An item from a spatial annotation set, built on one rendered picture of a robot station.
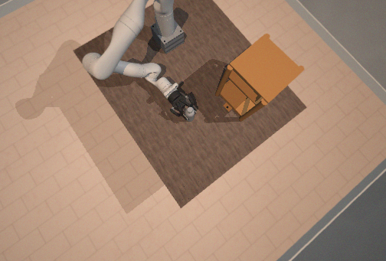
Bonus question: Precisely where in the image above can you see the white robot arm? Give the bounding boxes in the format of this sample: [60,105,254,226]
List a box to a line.
[82,0,178,99]

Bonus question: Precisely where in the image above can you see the brown wooden shelving unit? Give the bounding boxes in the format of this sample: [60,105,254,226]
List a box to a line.
[215,34,304,122]

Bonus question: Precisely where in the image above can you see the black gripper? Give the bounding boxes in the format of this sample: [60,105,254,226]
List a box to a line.
[167,90,196,120]

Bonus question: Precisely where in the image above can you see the grey bottle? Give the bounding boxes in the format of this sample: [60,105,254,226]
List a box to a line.
[185,107,195,122]

